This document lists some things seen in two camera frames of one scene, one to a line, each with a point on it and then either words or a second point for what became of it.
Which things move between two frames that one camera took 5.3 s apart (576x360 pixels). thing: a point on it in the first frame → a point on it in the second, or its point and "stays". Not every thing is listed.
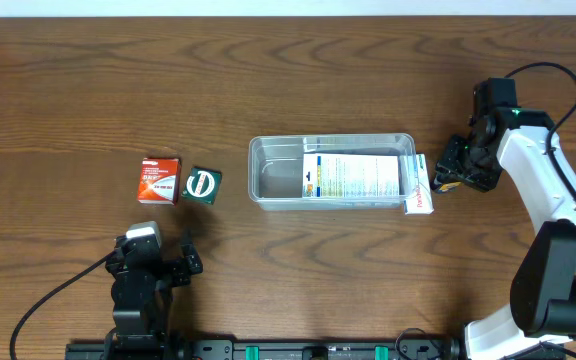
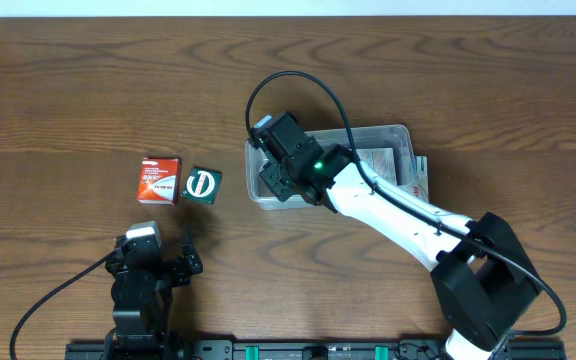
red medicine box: [159, 181] stays
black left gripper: [166, 262] stays
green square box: [202, 184] stays
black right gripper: [461, 167] → [275, 179]
